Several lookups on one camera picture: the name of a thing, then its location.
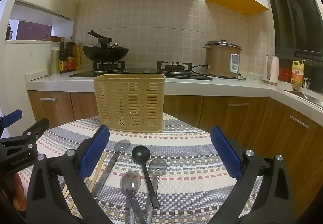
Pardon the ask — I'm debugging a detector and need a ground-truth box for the wooden base cabinet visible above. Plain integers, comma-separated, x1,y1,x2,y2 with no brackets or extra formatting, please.
27,90,323,219

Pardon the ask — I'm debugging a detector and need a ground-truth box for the steel sink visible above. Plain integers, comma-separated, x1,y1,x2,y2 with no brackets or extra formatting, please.
284,89,323,108

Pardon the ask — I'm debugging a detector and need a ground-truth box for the beige plastic utensil basket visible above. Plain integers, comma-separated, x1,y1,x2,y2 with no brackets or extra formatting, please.
93,74,166,132

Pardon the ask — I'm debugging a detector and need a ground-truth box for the black power cord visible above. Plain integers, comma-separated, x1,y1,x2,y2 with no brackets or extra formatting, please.
191,64,246,81

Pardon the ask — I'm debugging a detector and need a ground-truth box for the dark window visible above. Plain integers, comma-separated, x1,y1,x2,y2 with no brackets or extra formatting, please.
262,0,323,60

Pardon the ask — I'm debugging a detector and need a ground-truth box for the brown rice cooker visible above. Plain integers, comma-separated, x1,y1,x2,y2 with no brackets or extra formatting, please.
203,40,243,79

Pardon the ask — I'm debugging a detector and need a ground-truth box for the person's left hand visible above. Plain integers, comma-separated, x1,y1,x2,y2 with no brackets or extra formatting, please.
13,172,27,210

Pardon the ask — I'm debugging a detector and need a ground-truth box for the black plastic ladle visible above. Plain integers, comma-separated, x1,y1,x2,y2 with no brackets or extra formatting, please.
132,145,160,209

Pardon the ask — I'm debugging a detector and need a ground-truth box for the beige canister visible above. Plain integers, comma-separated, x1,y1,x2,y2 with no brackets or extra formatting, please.
50,46,61,75

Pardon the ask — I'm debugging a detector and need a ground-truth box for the dark soy sauce bottle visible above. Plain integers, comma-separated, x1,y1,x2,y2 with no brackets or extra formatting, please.
59,37,68,73

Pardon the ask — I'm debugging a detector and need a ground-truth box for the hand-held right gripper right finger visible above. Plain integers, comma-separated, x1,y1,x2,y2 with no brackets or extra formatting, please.
210,126,296,224

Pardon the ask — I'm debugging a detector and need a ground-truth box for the yellow dish soap bottle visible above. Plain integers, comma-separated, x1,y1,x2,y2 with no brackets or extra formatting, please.
291,60,305,91

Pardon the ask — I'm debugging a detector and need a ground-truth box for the clear plastic spoon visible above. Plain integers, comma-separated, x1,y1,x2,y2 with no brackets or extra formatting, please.
145,158,167,224
121,171,148,224

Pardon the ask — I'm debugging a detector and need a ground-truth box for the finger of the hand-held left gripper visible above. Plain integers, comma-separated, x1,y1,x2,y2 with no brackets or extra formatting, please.
0,117,49,150
0,109,23,130

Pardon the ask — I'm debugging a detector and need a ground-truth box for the striped woven tablecloth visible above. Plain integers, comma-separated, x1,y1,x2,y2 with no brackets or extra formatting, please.
15,112,264,224

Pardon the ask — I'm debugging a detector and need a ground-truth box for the long metal spoon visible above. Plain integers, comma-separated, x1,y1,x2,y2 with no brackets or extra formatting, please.
91,139,131,197

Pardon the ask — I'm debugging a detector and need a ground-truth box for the black wok with lid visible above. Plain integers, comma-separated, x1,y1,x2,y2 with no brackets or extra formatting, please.
84,30,127,49

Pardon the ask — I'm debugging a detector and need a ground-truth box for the white electric kettle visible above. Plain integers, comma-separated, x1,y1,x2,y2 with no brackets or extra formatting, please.
262,54,280,86

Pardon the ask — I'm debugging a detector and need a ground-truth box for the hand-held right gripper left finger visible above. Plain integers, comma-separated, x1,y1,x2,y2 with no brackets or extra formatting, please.
26,124,111,224

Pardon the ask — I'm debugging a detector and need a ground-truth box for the red plastic basket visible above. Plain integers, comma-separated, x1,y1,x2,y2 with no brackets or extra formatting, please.
279,68,293,83

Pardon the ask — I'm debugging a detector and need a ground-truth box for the red label sauce bottle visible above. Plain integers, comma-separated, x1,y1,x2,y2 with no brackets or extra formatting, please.
65,37,77,72

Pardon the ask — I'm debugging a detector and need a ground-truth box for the black gas stove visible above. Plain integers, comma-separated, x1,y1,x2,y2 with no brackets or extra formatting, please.
69,60,214,81

